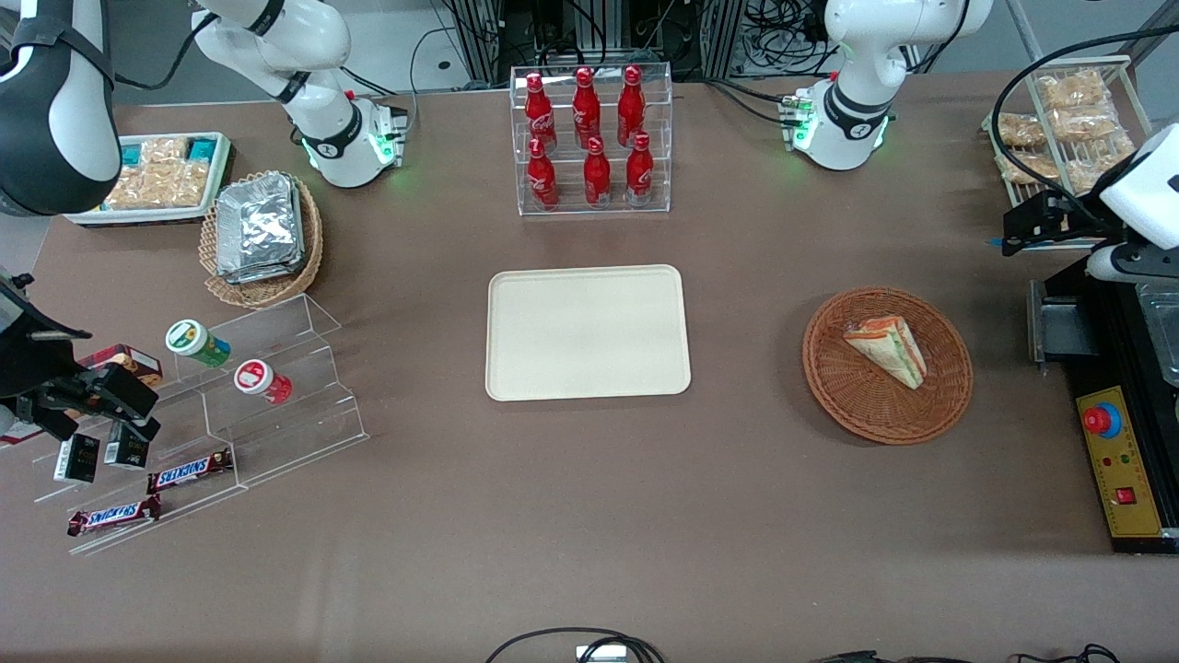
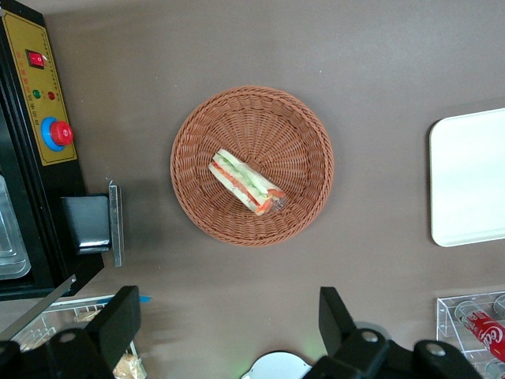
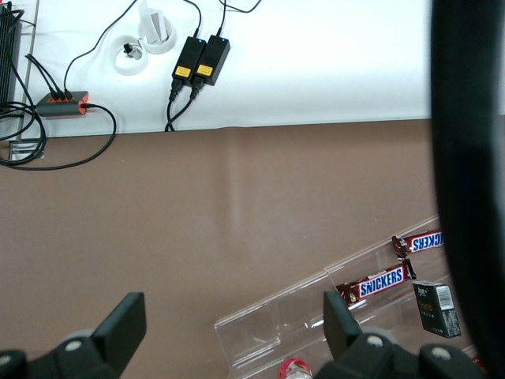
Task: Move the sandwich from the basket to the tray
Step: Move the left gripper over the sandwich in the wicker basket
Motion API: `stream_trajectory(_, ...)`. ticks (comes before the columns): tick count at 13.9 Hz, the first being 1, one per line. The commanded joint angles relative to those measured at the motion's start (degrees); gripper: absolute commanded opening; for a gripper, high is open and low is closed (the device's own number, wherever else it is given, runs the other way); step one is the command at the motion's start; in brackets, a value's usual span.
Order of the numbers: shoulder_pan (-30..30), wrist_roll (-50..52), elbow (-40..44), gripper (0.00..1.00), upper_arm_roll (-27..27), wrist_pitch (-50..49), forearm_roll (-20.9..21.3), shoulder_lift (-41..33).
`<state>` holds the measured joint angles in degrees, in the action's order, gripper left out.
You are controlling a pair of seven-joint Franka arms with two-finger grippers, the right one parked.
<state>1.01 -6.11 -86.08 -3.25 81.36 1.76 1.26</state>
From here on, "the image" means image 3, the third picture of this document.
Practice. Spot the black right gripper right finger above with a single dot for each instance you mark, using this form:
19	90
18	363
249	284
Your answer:
341	327

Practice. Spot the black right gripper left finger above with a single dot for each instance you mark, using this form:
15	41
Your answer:
118	331

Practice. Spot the Snickers chocolate bar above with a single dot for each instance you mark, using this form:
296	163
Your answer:
424	241
380	284

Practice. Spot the red white lidded can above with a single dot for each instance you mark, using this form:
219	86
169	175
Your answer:
294	370

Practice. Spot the clear acrylic stepped stand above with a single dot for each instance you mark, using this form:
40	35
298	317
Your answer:
276	316

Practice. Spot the small black product box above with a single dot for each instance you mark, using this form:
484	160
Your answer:
436	314

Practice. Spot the brown table mat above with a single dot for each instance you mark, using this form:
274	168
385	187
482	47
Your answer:
197	217

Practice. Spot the grey orange USB hub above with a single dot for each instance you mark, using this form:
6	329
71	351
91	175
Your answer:
63	106

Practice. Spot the black power adapter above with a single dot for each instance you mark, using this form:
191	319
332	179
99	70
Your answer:
188	59
214	59

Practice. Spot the small metal clip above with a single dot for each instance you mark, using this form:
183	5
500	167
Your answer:
132	50

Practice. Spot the black ribbed device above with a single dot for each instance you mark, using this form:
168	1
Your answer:
8	59

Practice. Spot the white folded paper piece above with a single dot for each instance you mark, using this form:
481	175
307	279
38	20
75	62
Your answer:
152	23

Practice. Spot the shiny metal bracket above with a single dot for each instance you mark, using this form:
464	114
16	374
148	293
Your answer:
23	150

